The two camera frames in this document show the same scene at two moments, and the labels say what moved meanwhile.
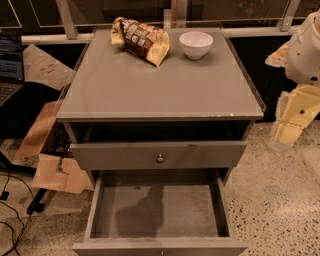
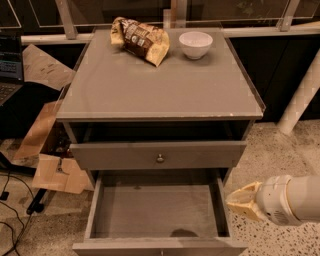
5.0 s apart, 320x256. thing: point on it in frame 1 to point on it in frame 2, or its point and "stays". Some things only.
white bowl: x=196 y=44 stays
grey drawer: x=160 y=213 stays
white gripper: x=304 y=60 to x=275 y=199
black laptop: x=11 y=64 stays
